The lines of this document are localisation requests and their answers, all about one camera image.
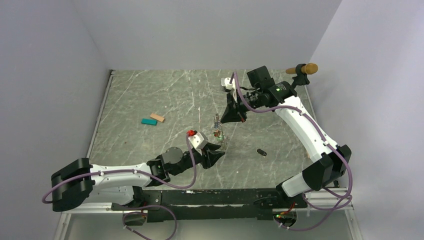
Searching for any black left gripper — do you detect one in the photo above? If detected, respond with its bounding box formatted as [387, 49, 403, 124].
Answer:
[171, 142, 226, 176]

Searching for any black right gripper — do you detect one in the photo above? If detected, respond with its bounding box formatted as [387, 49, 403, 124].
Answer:
[220, 89, 263, 123]

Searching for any large ring of keys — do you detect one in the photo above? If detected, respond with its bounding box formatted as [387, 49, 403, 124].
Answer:
[212, 113, 229, 148]

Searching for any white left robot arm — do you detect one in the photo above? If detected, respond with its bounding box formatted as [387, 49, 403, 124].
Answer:
[49, 143, 225, 212]

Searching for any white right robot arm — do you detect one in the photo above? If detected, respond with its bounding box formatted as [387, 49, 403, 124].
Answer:
[220, 63, 352, 208]

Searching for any small black cylinder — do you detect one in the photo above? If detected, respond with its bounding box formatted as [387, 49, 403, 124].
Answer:
[256, 148, 267, 157]

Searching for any orange rectangular block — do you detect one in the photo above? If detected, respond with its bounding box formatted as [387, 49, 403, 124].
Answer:
[150, 113, 165, 123]

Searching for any teal rectangular block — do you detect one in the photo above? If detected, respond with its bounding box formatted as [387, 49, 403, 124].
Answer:
[140, 118, 158, 126]

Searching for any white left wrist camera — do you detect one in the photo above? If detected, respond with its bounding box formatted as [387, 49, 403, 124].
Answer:
[187, 130, 209, 155]

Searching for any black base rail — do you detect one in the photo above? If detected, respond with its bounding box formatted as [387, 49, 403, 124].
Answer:
[110, 188, 307, 223]

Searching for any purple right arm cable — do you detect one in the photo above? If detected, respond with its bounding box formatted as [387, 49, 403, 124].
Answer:
[233, 71, 354, 232]

